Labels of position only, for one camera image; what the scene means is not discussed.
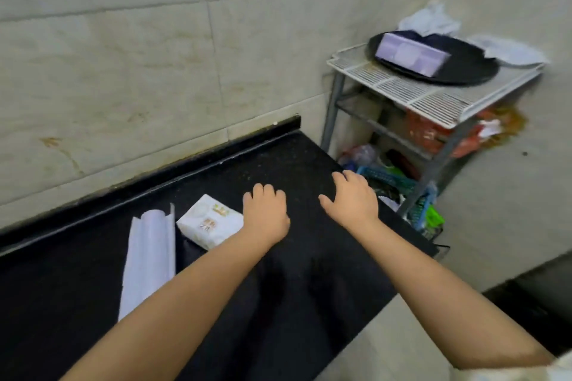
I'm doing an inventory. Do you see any white wire grid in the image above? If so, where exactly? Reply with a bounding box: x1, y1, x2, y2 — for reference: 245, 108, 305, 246
327, 43, 548, 129

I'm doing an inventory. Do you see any flat white plastic bag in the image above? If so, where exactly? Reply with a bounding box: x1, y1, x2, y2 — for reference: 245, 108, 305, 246
467, 34, 551, 67

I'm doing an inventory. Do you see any blue plastic basket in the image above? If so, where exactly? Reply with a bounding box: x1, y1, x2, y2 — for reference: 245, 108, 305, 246
357, 165, 439, 230

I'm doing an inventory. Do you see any person's left forearm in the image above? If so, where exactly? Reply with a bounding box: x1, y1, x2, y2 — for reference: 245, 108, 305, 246
60, 232, 276, 381

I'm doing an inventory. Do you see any green packet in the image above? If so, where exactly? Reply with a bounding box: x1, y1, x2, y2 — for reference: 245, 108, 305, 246
424, 206, 446, 230

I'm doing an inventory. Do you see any clear plastic bag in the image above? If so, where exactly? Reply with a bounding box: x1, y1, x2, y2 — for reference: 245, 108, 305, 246
338, 143, 379, 172

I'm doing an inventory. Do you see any white paper sheet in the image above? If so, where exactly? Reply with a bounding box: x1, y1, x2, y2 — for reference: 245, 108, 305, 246
117, 202, 176, 322

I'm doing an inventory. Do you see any person's right hand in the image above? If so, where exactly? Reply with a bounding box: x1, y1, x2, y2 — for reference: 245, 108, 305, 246
318, 169, 381, 231

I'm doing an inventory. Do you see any person's left hand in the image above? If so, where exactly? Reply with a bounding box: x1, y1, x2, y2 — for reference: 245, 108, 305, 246
242, 183, 291, 252

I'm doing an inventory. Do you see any crumpled white plastic bag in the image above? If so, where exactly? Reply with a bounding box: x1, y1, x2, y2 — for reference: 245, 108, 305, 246
397, 0, 461, 38

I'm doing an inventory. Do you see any white tissue pack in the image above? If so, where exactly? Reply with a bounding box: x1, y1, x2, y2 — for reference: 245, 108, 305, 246
176, 193, 245, 251

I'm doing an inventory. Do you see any black round pan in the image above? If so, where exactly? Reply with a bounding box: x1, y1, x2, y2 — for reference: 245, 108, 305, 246
365, 30, 501, 86

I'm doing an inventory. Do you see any red snack packet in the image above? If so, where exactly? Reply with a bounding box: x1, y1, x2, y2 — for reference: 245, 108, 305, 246
404, 107, 502, 159

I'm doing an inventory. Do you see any person's right forearm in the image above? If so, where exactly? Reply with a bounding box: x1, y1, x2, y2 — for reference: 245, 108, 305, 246
353, 216, 557, 371

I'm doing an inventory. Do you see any purple box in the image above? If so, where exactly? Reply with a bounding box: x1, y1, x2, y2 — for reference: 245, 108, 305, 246
374, 32, 452, 78

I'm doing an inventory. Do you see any grey metal shelf rack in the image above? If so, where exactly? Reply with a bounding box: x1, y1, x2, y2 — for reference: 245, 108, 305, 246
320, 43, 548, 221

